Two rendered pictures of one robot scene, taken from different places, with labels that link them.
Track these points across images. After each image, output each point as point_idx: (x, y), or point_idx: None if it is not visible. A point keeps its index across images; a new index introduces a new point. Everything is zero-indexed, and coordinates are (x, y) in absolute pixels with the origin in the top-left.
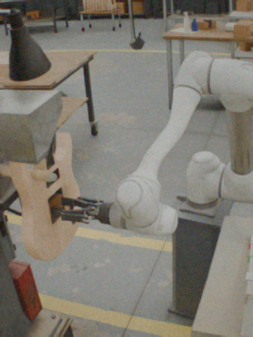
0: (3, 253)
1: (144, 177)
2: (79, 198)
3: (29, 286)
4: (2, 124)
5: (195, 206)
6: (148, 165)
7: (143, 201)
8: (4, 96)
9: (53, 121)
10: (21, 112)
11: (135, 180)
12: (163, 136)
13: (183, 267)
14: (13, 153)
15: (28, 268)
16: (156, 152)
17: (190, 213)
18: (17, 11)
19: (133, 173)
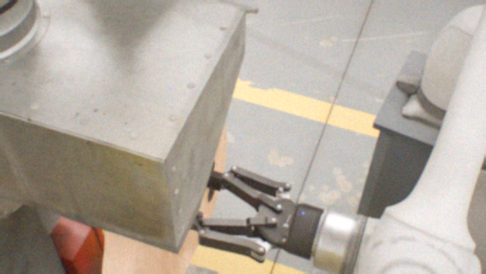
0: (42, 225)
1: (446, 238)
2: (235, 172)
3: (95, 258)
4: (62, 153)
5: (438, 114)
6: (452, 197)
7: None
8: (50, 6)
9: (222, 110)
10: (134, 140)
11: (430, 267)
12: (484, 89)
13: (386, 205)
14: (98, 214)
15: (95, 229)
16: (472, 153)
17: (425, 125)
18: None
19: (410, 214)
